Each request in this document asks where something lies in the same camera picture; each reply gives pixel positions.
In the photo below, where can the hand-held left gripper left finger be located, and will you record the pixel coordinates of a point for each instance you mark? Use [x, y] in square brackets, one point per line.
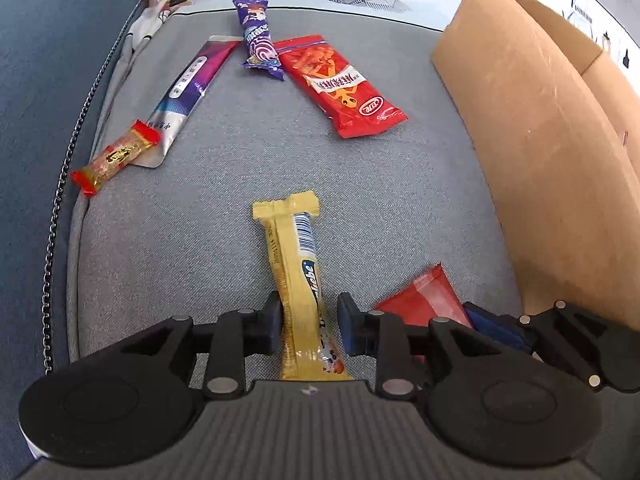
[272, 325]

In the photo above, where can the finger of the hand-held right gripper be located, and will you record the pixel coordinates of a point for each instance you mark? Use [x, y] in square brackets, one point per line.
[492, 327]

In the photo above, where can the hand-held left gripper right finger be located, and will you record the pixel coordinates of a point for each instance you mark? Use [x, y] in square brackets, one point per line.
[350, 325]

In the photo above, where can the yellow snack bar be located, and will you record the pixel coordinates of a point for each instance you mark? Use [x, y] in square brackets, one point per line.
[295, 270]

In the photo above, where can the small red snack packet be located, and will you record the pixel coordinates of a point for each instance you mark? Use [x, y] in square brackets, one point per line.
[425, 295]

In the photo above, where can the brown cardboard box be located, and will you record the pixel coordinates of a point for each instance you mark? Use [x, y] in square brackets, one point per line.
[540, 135]

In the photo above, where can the gold red candy bar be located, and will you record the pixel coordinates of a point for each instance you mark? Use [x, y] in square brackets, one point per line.
[115, 157]

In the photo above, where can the purple snack packet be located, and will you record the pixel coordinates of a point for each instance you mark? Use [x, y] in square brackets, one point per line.
[257, 35]

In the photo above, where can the grey printed sofa cover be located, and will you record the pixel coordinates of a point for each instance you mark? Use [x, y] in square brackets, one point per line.
[200, 235]

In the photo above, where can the large red snack packet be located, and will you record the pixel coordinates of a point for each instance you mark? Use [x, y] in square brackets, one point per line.
[340, 90]

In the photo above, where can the purple white sachet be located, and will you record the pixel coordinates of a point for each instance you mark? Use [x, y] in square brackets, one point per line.
[190, 85]

